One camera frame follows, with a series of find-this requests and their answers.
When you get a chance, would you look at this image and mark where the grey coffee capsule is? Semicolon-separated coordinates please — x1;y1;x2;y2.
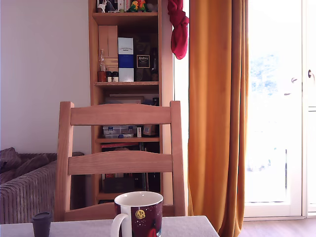
31;211;53;237

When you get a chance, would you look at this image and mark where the wooden chair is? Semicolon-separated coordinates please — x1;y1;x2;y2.
54;100;187;222

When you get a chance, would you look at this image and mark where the clear plastic storage box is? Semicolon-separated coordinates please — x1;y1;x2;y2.
102;125;137;139

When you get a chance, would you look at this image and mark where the dark bottle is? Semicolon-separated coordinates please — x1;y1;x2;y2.
151;47;159;82

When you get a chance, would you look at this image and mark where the orange curtain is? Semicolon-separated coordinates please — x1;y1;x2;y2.
187;0;250;237

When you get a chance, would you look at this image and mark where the black liquor box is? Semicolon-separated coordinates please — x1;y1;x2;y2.
134;36;152;82

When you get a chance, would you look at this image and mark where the blue and white box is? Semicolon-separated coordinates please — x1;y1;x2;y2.
117;37;135;83

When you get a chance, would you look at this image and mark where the black storage box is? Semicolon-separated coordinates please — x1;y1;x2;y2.
103;177;136;194

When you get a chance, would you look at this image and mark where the clear glass bottle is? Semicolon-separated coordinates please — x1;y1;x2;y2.
99;49;107;73

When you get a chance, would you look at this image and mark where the red knotted cloth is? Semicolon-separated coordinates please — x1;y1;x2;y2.
167;0;190;61

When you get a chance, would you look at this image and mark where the wooden drawer box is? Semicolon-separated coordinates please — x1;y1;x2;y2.
98;25;119;82

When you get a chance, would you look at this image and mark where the wooden bookshelf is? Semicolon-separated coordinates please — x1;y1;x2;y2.
88;0;163;206

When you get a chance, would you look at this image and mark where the green parrot plush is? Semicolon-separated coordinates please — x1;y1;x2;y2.
126;0;140;13

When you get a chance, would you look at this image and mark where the grey tablecloth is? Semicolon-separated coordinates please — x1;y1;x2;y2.
0;215;221;237

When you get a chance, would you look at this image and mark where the red coffee mug white handle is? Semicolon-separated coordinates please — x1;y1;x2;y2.
110;191;164;237

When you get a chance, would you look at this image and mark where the brown corduroy cushion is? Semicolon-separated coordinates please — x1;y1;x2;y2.
0;147;50;179

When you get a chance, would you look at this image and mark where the grey corduroy sofa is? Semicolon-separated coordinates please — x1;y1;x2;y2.
0;152;58;225

